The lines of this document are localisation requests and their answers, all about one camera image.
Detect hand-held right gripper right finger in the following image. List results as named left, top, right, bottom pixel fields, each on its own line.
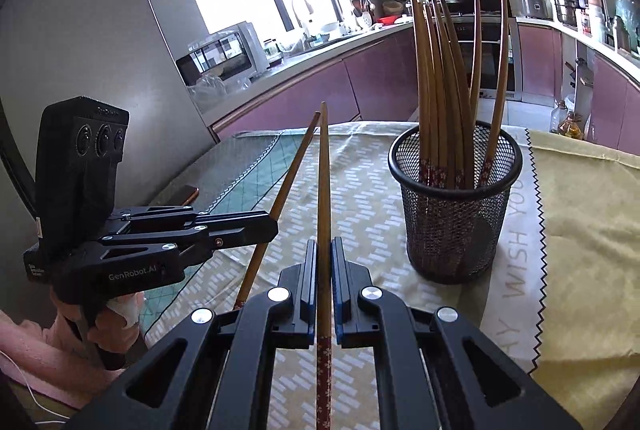
left=330, top=237, right=583, bottom=430

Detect wooden chopstick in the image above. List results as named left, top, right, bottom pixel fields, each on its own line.
left=477, top=0, right=512, bottom=191
left=231, top=111, right=322, bottom=313
left=315, top=101, right=333, bottom=430
left=467, top=0, right=485, bottom=131

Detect person's left hand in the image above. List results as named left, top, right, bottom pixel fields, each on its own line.
left=90, top=294, right=144, bottom=355

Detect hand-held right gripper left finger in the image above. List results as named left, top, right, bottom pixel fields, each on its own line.
left=65, top=239, right=319, bottom=430

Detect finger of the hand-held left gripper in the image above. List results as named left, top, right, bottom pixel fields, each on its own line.
left=112, top=205, right=269, bottom=234
left=97, top=214, right=279, bottom=263

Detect white countertop appliance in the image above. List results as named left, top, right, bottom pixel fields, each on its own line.
left=176, top=22, right=266, bottom=86

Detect grey refrigerator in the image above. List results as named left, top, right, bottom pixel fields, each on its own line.
left=0, top=0, right=221, bottom=191

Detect yellow cloth with zigzag edge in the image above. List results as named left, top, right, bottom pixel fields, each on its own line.
left=480, top=122, right=640, bottom=430

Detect pink thermos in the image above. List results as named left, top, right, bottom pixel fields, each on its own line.
left=582, top=0, right=604, bottom=33

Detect clear plastic bag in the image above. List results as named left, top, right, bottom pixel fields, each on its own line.
left=187, top=72, right=251, bottom=109

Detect purple kitchen cabinets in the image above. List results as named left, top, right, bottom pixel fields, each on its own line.
left=210, top=17, right=640, bottom=155

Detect bunch of wooden chopsticks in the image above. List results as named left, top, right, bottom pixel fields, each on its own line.
left=409, top=0, right=476, bottom=191

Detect steel pot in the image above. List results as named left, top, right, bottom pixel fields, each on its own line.
left=552, top=0, right=581, bottom=26

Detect oil bottle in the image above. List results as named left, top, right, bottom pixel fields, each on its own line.
left=550, top=100, right=584, bottom=141

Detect black mesh holder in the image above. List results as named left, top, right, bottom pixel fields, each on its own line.
left=388, top=120, right=523, bottom=285

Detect patterned tablecloth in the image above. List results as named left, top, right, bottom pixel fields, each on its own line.
left=140, top=120, right=546, bottom=430

